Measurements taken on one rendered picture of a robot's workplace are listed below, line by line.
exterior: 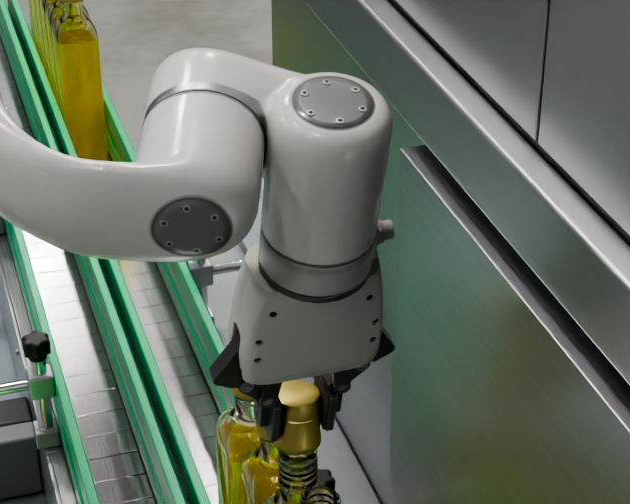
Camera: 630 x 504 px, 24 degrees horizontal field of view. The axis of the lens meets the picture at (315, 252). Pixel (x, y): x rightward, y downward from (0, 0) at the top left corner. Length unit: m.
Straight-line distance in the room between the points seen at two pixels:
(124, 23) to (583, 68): 4.11
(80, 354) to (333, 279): 0.79
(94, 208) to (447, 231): 0.32
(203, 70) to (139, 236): 0.11
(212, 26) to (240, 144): 4.06
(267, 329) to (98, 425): 0.63
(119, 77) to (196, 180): 3.73
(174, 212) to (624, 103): 0.26
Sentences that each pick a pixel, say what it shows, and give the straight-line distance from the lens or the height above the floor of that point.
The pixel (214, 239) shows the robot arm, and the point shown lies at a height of 1.41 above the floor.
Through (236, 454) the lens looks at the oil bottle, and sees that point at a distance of 1.21.
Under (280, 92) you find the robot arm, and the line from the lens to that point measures 0.88.
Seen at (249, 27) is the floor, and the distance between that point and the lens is 4.88.
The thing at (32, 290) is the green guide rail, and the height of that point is 0.97.
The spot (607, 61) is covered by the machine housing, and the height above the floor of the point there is 1.49.
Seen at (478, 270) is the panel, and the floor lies 1.30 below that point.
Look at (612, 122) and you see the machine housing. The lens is 0.87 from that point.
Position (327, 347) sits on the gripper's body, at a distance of 0.99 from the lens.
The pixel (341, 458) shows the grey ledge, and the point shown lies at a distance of 1.51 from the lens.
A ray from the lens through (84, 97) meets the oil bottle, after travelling 2.04.
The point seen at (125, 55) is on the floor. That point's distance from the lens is 4.70.
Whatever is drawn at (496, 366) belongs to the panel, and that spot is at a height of 1.25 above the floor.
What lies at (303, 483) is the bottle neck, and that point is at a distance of 1.10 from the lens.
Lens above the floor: 1.83
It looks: 31 degrees down
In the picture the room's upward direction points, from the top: straight up
